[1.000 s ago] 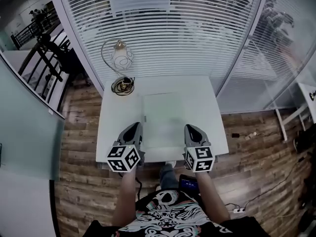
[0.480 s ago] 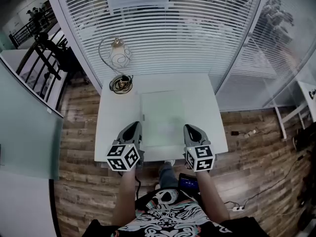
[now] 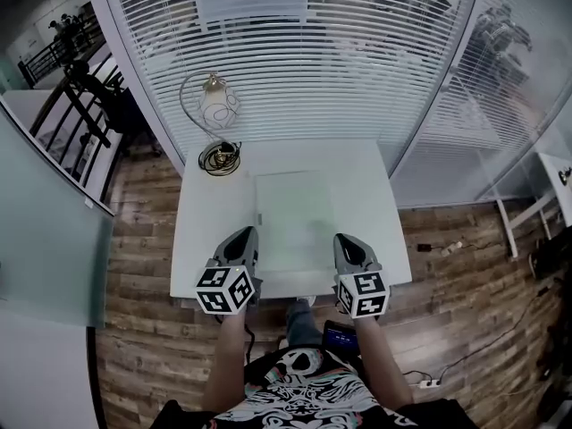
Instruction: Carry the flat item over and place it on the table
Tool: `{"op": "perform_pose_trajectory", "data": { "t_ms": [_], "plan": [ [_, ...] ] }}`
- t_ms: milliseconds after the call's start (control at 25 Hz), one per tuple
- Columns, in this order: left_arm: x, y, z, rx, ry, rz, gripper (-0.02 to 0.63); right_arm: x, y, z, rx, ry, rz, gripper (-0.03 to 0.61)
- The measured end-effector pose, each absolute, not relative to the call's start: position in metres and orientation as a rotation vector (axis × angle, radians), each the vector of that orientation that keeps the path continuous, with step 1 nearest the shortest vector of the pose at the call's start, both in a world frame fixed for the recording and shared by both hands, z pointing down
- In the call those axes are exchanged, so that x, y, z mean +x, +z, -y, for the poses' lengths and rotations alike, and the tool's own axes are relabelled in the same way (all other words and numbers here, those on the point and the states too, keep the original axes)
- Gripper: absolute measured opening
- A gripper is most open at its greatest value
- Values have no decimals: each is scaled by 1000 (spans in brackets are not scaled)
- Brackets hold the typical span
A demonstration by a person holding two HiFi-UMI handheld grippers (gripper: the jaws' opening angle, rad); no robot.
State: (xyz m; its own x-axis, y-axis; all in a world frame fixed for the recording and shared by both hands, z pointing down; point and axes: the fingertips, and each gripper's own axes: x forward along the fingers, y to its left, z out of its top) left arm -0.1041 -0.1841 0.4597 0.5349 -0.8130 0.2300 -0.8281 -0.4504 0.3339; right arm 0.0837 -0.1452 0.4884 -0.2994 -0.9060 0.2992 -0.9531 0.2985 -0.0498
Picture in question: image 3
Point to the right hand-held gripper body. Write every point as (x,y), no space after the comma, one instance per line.
(363,293)

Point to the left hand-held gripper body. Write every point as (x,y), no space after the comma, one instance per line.
(223,291)

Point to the white translucent item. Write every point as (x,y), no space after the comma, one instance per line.
(292,217)

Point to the person's right forearm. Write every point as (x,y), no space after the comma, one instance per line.
(380,360)

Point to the person's left forearm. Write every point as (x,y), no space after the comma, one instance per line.
(229,360)

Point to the black device with blue screen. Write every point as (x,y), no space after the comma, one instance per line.
(342,338)

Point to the person's white shoe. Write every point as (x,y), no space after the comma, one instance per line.
(306,300)

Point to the person's leg in jeans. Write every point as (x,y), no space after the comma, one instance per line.
(301,324)

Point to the black power adapter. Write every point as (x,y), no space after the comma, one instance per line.
(423,248)

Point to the white power strip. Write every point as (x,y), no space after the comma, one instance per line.
(451,248)
(428,383)

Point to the black printed shirt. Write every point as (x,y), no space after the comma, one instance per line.
(308,396)

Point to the frosted glass panel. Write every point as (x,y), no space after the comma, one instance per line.
(49,221)

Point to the gold lamp with white shade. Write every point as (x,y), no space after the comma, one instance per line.
(217,101)

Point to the black bag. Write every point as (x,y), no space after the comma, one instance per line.
(552,253)

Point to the white side table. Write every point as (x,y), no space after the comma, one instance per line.
(554,181)

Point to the white window blinds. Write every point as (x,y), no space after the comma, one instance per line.
(290,61)

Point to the black metal railing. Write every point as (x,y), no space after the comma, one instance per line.
(85,83)

